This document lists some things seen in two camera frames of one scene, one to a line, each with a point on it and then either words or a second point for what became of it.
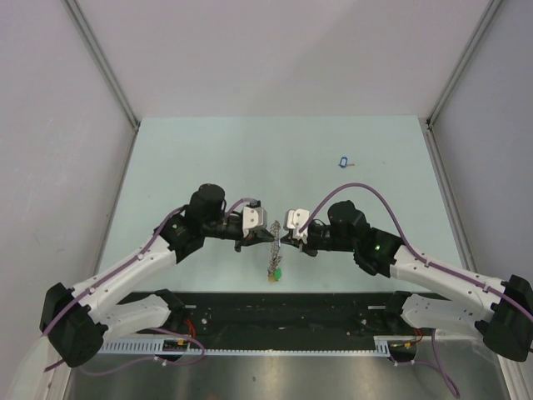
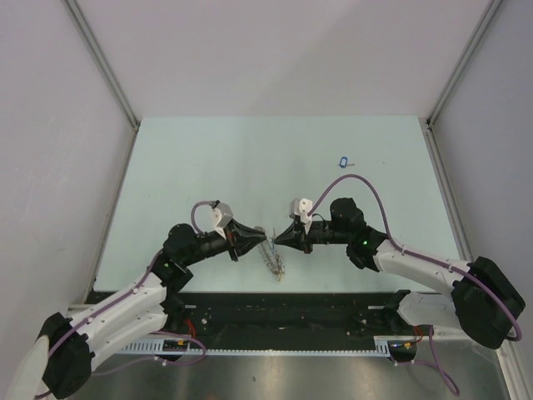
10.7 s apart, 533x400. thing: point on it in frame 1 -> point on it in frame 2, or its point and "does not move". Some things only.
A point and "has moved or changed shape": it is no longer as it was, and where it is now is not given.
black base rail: [272, 315] does not move
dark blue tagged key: [344, 162] does not move
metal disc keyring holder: [276, 257] has moved or changed shape
